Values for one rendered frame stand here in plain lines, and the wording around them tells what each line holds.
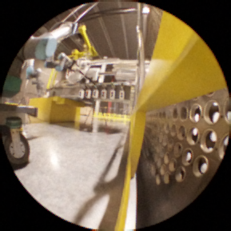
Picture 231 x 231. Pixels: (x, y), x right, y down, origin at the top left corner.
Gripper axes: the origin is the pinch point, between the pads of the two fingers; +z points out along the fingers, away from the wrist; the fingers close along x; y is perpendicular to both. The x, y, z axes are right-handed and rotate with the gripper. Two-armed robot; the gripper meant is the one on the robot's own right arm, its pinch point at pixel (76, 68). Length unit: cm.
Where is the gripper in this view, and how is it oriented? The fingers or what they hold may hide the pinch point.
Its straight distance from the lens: 114.8
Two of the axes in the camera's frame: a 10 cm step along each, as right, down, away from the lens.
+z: 1.8, 0.2, 9.8
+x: 4.4, -9.0, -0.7
